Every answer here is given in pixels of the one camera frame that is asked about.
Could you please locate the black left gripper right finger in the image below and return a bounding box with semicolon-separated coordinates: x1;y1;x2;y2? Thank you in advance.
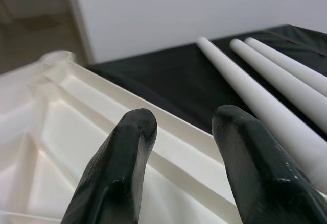
211;105;327;224

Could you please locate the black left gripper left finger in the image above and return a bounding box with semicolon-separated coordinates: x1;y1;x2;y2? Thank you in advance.
61;108;158;224

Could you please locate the white plastic children table top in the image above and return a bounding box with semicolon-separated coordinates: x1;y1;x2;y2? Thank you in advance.
0;50;327;224

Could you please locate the white tapered plastic table leg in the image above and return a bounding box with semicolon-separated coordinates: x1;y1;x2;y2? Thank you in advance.
196;36;327;184
244;37;327;96
229;39;327;133

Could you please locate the black table cloth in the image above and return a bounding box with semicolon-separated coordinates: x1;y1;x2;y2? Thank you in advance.
85;24;327;143

